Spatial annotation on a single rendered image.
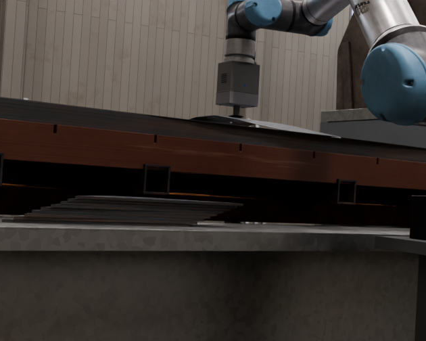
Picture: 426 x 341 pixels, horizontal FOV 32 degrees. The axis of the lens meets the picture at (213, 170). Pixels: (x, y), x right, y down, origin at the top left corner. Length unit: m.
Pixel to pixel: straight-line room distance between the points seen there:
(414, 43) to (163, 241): 0.47
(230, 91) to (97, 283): 0.76
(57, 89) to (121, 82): 1.05
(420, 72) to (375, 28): 0.15
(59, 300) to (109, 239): 0.19
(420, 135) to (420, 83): 1.37
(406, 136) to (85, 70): 9.68
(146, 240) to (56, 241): 0.13
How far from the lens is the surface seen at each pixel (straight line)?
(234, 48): 1.83
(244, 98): 1.82
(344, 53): 6.46
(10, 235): 0.95
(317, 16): 1.75
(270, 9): 1.74
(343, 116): 2.72
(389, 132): 2.56
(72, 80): 11.82
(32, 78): 11.65
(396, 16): 1.22
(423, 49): 1.15
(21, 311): 1.14
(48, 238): 0.97
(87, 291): 1.18
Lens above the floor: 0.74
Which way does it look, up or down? 1 degrees up
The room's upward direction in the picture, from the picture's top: 3 degrees clockwise
